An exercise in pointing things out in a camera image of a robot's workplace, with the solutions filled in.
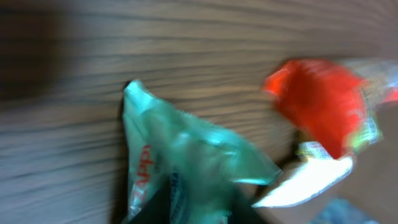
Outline orange spaghetti packet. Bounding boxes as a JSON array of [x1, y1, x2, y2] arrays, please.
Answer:
[[262, 58, 397, 159]]

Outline teal wet wipes packet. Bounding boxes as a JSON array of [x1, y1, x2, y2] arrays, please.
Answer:
[[123, 80, 282, 223]]

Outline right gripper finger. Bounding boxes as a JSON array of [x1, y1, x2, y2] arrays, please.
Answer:
[[128, 180, 171, 224]]

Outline green snack packet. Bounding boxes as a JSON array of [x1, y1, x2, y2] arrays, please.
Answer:
[[296, 116, 382, 160]]

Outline white cream tube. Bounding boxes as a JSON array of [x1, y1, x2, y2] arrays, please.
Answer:
[[252, 156, 354, 208]]

